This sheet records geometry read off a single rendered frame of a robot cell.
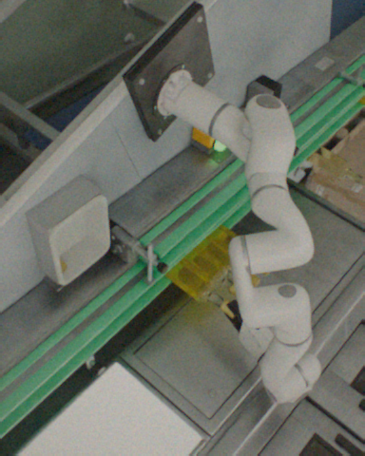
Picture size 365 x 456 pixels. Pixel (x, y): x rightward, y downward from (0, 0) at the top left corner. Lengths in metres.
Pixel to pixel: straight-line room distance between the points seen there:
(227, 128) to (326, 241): 0.75
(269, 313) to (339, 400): 0.56
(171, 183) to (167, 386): 0.56
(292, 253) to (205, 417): 0.57
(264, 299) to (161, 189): 0.56
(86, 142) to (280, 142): 0.46
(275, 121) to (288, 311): 0.41
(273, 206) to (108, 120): 0.46
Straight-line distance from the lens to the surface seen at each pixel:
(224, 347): 1.67
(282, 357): 1.31
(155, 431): 1.55
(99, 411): 1.58
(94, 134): 1.38
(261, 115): 1.28
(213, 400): 1.60
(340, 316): 1.79
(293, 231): 1.18
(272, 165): 1.24
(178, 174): 1.67
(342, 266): 1.94
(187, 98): 1.43
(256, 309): 1.19
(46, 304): 1.53
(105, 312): 1.52
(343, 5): 2.63
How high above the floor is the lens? 1.55
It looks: 23 degrees down
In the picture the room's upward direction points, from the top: 125 degrees clockwise
